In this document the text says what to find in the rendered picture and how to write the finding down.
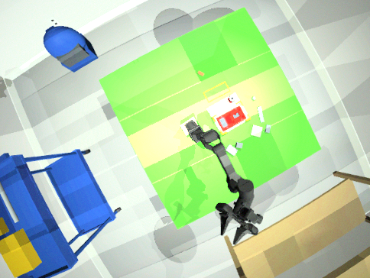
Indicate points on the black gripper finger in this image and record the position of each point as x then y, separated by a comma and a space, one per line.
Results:
224, 220
240, 232

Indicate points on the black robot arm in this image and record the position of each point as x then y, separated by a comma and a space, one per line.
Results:
235, 182

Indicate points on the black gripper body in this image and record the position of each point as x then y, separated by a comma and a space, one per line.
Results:
227, 209

